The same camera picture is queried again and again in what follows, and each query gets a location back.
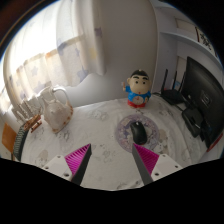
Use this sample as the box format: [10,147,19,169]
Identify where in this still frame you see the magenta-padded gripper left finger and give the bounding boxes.
[41,143,92,186]

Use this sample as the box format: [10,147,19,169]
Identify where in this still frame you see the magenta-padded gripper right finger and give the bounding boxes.
[131,142,184,186]

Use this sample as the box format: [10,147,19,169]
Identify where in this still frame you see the black computer mouse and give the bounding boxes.
[129,120,148,146]

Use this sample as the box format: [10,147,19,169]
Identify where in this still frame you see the white printed tablecloth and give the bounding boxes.
[13,94,208,191]

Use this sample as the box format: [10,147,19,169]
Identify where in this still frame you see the large white conch shell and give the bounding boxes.
[39,85,74,134]

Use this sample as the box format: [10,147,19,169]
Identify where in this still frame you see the black keyboard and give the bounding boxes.
[13,124,30,163]

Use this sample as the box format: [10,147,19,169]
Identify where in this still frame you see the cartoon boy figurine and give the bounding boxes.
[124,68,153,109]

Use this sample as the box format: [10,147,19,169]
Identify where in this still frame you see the white radiator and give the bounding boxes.
[11,94,45,123]

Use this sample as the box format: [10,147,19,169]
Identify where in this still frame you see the black monitor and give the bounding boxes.
[181,56,224,149]

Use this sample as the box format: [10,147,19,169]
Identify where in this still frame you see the white star-print curtain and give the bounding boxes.
[0,0,108,111]

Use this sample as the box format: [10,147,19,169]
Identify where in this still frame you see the white wall shelf unit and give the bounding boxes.
[153,6,224,98]

